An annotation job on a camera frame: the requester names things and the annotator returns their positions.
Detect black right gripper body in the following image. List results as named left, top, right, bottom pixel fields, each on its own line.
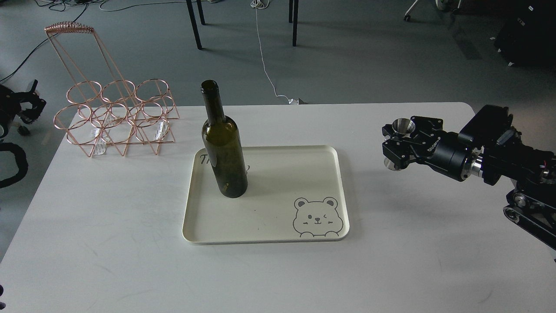
left=402, top=116, right=471, bottom=182

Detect steel double jigger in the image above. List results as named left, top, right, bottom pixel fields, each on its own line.
left=391, top=118, right=415, bottom=158

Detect dark green wine bottle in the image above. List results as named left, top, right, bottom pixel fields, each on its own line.
left=201, top=80, right=248, bottom=198

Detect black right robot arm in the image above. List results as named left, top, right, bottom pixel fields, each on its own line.
left=382, top=105, right=556, bottom=248

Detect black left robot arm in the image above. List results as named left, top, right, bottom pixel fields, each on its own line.
left=0, top=80, right=46, bottom=188

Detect cream bear serving tray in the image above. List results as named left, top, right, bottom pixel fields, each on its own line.
left=182, top=145, right=350, bottom=244

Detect white office chair base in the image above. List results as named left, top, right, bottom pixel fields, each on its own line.
left=404, top=0, right=462, bottom=21

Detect dark equipment box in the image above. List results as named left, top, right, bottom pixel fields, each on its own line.
left=494, top=0, right=556, bottom=65

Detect black table leg right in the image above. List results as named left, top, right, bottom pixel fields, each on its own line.
left=288, top=0, right=299, bottom=47

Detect black table leg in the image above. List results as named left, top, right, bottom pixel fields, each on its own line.
left=288, top=0, right=299, bottom=47
left=186, top=0, right=206, bottom=51

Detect black table leg left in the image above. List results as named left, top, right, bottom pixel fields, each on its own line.
left=186, top=0, right=206, bottom=51

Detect white floor cable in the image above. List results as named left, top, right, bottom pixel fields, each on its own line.
left=250, top=0, right=299, bottom=105

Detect rose gold wire bottle rack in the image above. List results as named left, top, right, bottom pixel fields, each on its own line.
left=44, top=21, right=180, bottom=158

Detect black floor cables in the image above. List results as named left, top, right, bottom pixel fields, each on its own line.
left=0, top=0, right=187, bottom=83

